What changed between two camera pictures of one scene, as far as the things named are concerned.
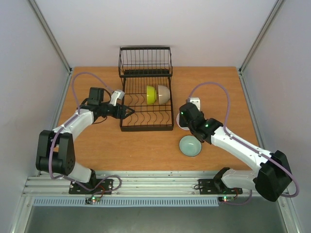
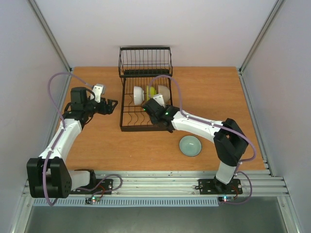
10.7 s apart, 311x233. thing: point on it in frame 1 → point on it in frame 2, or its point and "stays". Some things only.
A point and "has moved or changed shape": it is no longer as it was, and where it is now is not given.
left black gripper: x=123 y=111 → x=110 y=108
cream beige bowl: x=164 y=94 stays
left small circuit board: x=92 y=200 stays
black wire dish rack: x=146 y=72 stays
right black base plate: x=216 y=186 stays
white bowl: x=178 y=122 has moved or changed shape
